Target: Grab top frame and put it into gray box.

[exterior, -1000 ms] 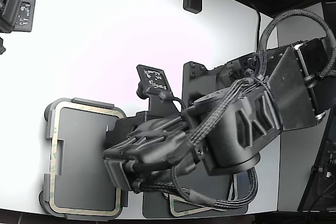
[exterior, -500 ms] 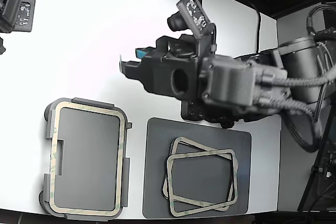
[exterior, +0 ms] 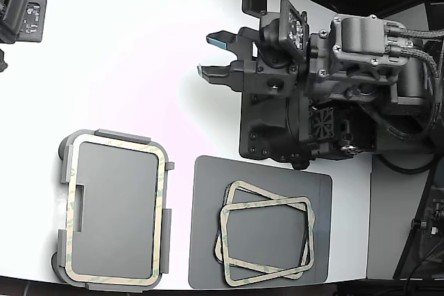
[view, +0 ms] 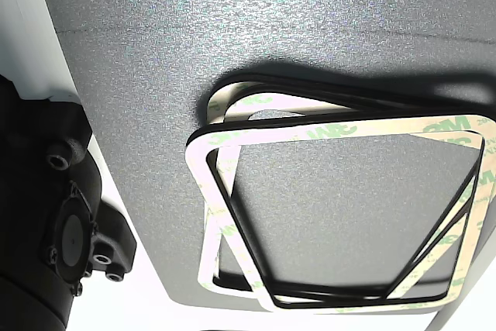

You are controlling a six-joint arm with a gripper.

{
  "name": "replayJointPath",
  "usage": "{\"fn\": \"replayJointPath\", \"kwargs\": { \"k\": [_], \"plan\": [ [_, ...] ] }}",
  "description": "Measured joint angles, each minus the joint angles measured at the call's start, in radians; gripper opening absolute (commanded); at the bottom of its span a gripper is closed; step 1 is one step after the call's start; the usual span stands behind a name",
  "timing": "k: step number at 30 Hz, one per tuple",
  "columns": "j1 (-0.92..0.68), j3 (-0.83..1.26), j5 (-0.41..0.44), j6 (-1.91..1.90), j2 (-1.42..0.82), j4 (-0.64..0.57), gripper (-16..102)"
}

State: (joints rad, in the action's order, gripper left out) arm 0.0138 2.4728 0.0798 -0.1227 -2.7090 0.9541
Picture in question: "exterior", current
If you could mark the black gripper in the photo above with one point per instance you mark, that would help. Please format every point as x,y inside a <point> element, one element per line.
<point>270,81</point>

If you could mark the tan adhesive frame black foam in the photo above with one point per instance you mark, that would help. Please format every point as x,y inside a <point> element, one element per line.
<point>267,204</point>
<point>249,190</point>
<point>160,188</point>
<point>313,216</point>

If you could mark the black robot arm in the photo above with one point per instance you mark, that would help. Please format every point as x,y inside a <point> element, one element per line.
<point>277,129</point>

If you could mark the gray box with tabs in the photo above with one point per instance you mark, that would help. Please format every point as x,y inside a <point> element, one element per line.
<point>114,206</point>

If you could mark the black diagonal pole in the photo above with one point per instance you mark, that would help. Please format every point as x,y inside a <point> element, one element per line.
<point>404,258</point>

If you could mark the black wrist camera with board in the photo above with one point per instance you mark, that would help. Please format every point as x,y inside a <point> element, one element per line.
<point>295,29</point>

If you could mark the gray textured base plate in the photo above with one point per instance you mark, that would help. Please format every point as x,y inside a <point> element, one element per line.
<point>204,206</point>

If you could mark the black camera with circuit board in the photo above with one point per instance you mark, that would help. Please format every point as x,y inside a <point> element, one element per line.
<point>14,8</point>

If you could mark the small black bracket piece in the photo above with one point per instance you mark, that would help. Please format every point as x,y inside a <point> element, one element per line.
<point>2,62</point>

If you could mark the black camera mount with knob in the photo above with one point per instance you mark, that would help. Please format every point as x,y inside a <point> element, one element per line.
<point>433,219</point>

